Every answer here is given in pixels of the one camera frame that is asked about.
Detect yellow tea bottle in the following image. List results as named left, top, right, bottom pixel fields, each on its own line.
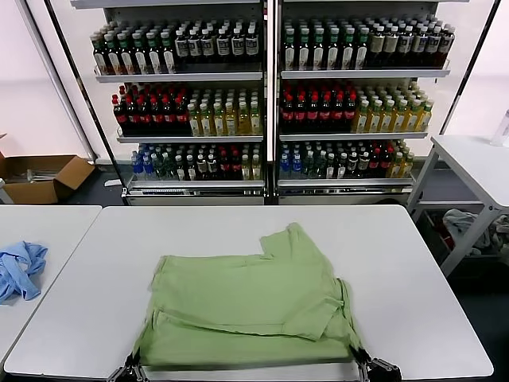
left=407, top=99, right=422, bottom=134
left=237, top=102, right=251, bottom=136
left=250, top=101, right=263, bottom=136
left=368, top=100, right=382, bottom=134
left=380, top=100, right=395, bottom=134
left=355, top=100, right=370, bottom=134
left=394, top=99, right=409, bottom=134
left=200, top=103, right=214, bottom=137
left=187, top=103, right=201, bottom=137
left=420, top=100, right=433, bottom=133
left=212, top=103, right=227, bottom=137
left=225, top=103, right=239, bottom=137

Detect metal rods bundle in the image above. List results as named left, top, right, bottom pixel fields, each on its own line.
left=25, top=169, right=55, bottom=185

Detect dark bottle white label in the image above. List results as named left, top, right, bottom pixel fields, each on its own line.
left=244, top=25, right=259, bottom=65
left=230, top=26, right=245, bottom=66
left=428, top=28, right=442, bottom=68
left=399, top=28, right=414, bottom=68
left=200, top=28, right=216, bottom=66
left=413, top=29, right=429, bottom=68
left=187, top=28, right=202, bottom=66
left=216, top=27, right=231, bottom=66
left=174, top=29, right=188, bottom=66
left=441, top=27, right=457, bottom=68

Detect black slanted pole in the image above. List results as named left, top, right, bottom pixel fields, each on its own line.
left=437, top=0, right=503, bottom=135
left=42, top=0, right=132, bottom=207

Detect dark bottle beige label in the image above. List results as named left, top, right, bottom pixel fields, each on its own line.
left=369, top=26, right=385, bottom=68
left=384, top=25, right=400, bottom=68

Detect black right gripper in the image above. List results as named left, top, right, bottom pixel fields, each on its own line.
left=350, top=346, right=402, bottom=382

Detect open cardboard box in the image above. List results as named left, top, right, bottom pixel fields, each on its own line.
left=0, top=154, right=96, bottom=205

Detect dark storage crate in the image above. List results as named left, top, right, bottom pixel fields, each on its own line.
left=419, top=209, right=509, bottom=260

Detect grey metal drinks shelf unit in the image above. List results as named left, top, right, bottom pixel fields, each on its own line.
left=69, top=0, right=275, bottom=207
left=274, top=0, right=470, bottom=207

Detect grey slanted pole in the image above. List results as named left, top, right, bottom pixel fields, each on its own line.
left=15, top=0, right=99, bottom=165

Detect clear plastic bottle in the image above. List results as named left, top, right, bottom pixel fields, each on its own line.
left=491, top=115, right=509, bottom=148

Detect grey crumpled cloth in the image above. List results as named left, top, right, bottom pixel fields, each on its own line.
left=441, top=209, right=492, bottom=256
left=492, top=214, right=509, bottom=245

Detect green T-shirt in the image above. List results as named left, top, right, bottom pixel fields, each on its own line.
left=133, top=221, right=367, bottom=369

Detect white table grey legs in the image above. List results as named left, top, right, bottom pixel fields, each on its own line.
left=405, top=134, right=509, bottom=279

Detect crumpled blue cloth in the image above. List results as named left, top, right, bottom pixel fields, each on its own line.
left=0, top=240, right=49, bottom=306

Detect cola bottle red cap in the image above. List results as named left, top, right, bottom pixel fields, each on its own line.
left=305, top=95, right=320, bottom=134
left=175, top=96, right=189, bottom=135
left=344, top=94, right=357, bottom=134
left=293, top=95, right=307, bottom=134
left=331, top=95, right=345, bottom=134
left=150, top=96, right=164, bottom=135
left=111, top=95, right=126, bottom=135
left=318, top=95, right=332, bottom=134
left=162, top=96, right=177, bottom=135
left=125, top=96, right=139, bottom=135
left=280, top=95, right=294, bottom=134
left=138, top=96, right=151, bottom=135

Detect dark bottle green cap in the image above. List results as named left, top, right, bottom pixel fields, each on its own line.
left=356, top=27, right=370, bottom=70
left=326, top=27, right=342, bottom=71
left=133, top=32, right=148, bottom=75
left=297, top=27, right=312, bottom=71
left=146, top=31, right=162, bottom=75
left=105, top=33, right=120, bottom=76
left=341, top=26, right=356, bottom=71
left=282, top=28, right=297, bottom=71
left=312, top=27, right=327, bottom=71
left=91, top=33, right=107, bottom=76
left=161, top=30, right=176, bottom=74
left=118, top=32, right=134, bottom=75

